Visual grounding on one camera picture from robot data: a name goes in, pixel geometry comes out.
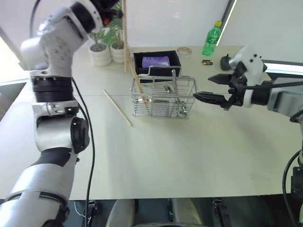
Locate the white light strip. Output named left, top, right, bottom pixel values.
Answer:
left=219, top=0, right=238, bottom=46

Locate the grey rounded robot leg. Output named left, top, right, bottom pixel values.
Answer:
left=105, top=199, right=137, bottom=227
left=169, top=198, right=204, bottom=227

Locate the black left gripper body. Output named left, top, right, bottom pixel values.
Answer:
left=96, top=0, right=120, bottom=26

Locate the dark grey rounded object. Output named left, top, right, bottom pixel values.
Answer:
left=220, top=54, right=234, bottom=71

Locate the thin white wire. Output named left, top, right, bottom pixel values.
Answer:
left=73, top=201, right=86, bottom=219

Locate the green plastic bottle yellow cap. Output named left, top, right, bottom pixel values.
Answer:
left=202, top=20, right=223, bottom=56

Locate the silver wire basket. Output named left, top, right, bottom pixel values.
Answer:
left=130, top=67, right=197, bottom=121

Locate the black table clamp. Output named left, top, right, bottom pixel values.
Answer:
left=85, top=200, right=98, bottom=224
left=212, top=199, right=232, bottom=227

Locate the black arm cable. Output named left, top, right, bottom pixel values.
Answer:
left=71, top=77, right=96, bottom=227
left=282, top=149, right=303, bottom=227

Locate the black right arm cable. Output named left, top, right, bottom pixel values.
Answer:
left=282, top=149, right=303, bottom=227

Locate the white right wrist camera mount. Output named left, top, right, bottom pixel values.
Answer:
left=228, top=45, right=268, bottom=108

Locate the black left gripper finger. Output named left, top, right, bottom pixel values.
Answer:
left=110, top=8, right=124, bottom=19

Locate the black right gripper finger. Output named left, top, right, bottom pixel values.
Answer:
left=207, top=73, right=231, bottom=86
left=192, top=91, right=227, bottom=107

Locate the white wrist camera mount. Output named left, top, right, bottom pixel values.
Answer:
left=87, top=0, right=106, bottom=34
left=228, top=45, right=268, bottom=108

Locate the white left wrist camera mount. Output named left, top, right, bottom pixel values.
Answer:
left=87, top=0, right=106, bottom=34

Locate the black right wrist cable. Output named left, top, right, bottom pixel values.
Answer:
left=244, top=82, right=303, bottom=90

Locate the wooden chopstick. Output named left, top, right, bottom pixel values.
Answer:
left=127, top=53, right=151, bottom=115
left=102, top=88, right=133, bottom=127

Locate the black left wrist cable loop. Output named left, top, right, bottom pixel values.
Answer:
left=29, top=0, right=41, bottom=36

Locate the metal spoon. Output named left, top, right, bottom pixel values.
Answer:
left=170, top=69, right=188, bottom=116

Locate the purple tissue pack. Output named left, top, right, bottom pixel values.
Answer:
left=142, top=56, right=171, bottom=69

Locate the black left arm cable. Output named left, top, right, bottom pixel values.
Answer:
left=71, top=77, right=96, bottom=227

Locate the potted plant in white pot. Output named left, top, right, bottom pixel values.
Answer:
left=89, top=26, right=112, bottom=67
left=104, top=6, right=127, bottom=64

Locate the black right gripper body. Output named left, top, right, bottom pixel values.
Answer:
left=223, top=61, right=249, bottom=111

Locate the black open box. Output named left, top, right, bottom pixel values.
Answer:
left=133, top=50, right=182, bottom=78

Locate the black box on robot side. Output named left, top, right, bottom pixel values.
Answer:
left=291, top=166, right=303, bottom=197

